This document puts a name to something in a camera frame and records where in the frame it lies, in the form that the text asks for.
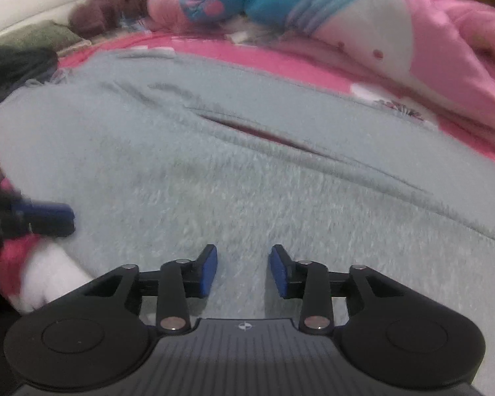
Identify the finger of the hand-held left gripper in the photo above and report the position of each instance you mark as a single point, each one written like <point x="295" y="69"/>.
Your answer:
<point x="45" y="214"/>

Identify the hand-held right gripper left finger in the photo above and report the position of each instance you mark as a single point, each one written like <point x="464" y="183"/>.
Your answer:
<point x="208" y="268"/>

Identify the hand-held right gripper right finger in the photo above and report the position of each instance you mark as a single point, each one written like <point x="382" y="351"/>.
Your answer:
<point x="278" y="270"/>

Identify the grey sweatpants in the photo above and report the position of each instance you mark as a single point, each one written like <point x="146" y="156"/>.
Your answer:
<point x="231" y="181"/>

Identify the dark grey garment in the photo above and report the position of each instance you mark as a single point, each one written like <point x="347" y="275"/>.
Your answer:
<point x="20" y="66"/>

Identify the olive green cloth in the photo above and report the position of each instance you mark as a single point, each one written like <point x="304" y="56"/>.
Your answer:
<point x="37" y="35"/>

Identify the pink floral bed blanket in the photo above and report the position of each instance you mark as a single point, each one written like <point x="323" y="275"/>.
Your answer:
<point x="272" y="60"/>

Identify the blue and pink quilt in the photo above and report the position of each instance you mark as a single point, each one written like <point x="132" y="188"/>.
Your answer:
<point x="354" y="16"/>

